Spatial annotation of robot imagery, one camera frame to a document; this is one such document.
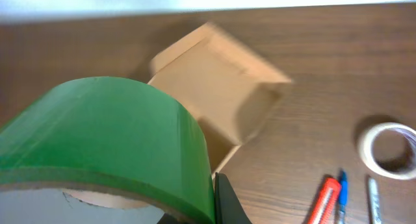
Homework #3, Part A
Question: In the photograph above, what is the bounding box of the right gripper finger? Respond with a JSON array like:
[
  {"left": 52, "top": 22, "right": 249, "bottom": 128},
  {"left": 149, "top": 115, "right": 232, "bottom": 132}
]
[{"left": 214, "top": 173, "right": 252, "bottom": 224}]

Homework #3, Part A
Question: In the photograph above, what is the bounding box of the orange utility knife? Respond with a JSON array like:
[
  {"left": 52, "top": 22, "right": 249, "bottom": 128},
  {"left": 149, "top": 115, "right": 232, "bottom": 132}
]
[{"left": 307, "top": 177, "right": 341, "bottom": 224}]

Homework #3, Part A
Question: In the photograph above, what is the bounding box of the blue ballpoint pen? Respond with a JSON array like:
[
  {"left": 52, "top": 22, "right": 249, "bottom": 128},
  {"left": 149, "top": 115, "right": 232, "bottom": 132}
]
[{"left": 335, "top": 170, "right": 348, "bottom": 224}]

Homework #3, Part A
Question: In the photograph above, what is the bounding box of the brown cardboard box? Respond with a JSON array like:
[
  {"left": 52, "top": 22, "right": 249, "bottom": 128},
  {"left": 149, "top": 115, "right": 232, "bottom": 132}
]
[{"left": 149, "top": 23, "right": 293, "bottom": 173}]

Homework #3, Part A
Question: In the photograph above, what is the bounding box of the green tape roll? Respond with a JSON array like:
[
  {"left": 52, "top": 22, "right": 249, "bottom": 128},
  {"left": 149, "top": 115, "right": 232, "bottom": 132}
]
[{"left": 1, "top": 77, "right": 215, "bottom": 223}]

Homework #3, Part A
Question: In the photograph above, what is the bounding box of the black grey permanent marker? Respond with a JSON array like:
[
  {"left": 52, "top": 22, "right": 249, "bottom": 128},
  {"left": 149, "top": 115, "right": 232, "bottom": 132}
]
[{"left": 368, "top": 177, "right": 382, "bottom": 224}]

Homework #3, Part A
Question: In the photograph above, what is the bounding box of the white masking tape roll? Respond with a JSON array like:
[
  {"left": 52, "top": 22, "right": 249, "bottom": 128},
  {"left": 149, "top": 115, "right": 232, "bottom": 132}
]
[{"left": 357, "top": 122, "right": 415, "bottom": 180}]

